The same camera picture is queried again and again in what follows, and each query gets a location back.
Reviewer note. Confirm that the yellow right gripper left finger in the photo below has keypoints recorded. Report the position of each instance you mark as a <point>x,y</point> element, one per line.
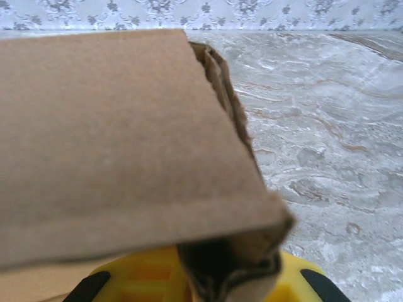
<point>141,280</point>

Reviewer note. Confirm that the brown cardboard box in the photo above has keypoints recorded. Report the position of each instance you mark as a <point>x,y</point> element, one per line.
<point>110,141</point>

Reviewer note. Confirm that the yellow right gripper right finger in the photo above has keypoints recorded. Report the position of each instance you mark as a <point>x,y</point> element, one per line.
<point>296,286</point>

